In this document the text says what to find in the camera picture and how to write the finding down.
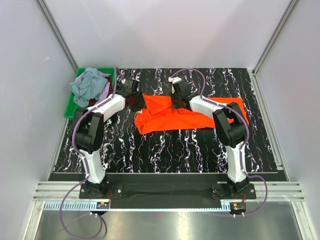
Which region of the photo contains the orange t shirt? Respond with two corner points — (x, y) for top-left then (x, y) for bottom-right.
(134, 94), (250, 136)

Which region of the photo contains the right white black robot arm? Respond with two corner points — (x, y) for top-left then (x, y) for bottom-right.
(170, 92), (249, 199)

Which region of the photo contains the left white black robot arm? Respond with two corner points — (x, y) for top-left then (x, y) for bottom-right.
(71, 91), (147, 198)

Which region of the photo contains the dark red t shirt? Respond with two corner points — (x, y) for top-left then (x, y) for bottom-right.
(88, 76), (113, 107)

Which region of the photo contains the grey-blue t shirt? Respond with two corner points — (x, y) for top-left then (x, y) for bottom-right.
(69, 67), (108, 109)

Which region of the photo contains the lilac t shirt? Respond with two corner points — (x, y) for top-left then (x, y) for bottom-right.
(74, 70), (112, 105)

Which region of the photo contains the green plastic tray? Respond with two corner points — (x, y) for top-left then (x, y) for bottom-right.
(64, 67), (116, 120)

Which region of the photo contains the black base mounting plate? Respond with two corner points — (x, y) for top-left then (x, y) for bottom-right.
(79, 173), (257, 211)

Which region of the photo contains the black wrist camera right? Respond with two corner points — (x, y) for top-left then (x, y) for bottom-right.
(168, 77), (195, 100)

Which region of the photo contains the left aluminium corner post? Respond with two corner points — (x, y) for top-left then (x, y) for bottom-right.
(35, 0), (79, 73)

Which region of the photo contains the aluminium corner post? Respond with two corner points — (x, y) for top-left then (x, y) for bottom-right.
(35, 0), (79, 73)
(252, 0), (300, 76)

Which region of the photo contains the white slotted cable duct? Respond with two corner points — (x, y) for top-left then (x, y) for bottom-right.
(44, 200), (231, 212)

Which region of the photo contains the right aluminium corner post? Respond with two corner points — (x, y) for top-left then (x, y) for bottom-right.
(252, 0), (300, 76)

